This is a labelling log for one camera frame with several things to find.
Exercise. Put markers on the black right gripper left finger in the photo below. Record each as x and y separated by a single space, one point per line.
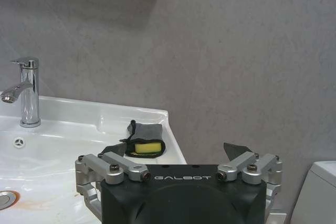
105 163

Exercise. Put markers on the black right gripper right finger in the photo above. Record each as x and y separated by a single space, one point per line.
252 166

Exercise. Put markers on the grey towel with yellow sponge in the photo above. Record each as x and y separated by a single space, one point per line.
145 140

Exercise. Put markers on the white ceramic washbasin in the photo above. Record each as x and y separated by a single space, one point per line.
57 155

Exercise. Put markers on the white toilet tank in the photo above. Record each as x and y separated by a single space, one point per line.
321 190

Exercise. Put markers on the chrome basin drain plug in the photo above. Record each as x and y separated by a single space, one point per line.
6 198

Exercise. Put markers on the chrome basin faucet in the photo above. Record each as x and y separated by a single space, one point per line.
26 90

